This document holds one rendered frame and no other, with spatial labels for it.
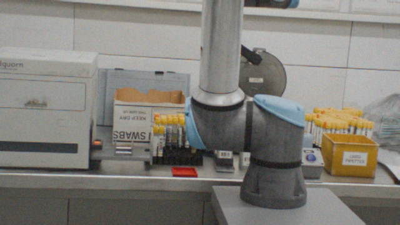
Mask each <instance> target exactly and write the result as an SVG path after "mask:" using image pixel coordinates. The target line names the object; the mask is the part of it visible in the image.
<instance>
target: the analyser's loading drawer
mask: <svg viewBox="0 0 400 225"><path fill-rule="evenodd" d="M90 159H93V160H112V161H149V162H150V165H152V161H153V146H152V145H150V151H133V141H131V147H117V141H116V140H115V141H114V150H112V151H99V150H90Z"/></svg>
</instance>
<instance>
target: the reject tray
mask: <svg viewBox="0 0 400 225"><path fill-rule="evenodd" d="M171 171H172V176H181V177H197V176H198V174H197V171H196V168H195V167H171Z"/></svg>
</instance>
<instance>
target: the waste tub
mask: <svg viewBox="0 0 400 225"><path fill-rule="evenodd" d="M379 146H380V145H379V144H377V143H375V141H373V140H372V139H370V138H369V137H367V136H365V135H360V134H336V133H323V132H322V144H321V156H322V160H323V162H324V169H325V170H326V171H327V172H328V173H329V174H330V175H331V176H349V177H362V178H375V173H376V163H377V156H378V152H379V151H378V147H379Z"/></svg>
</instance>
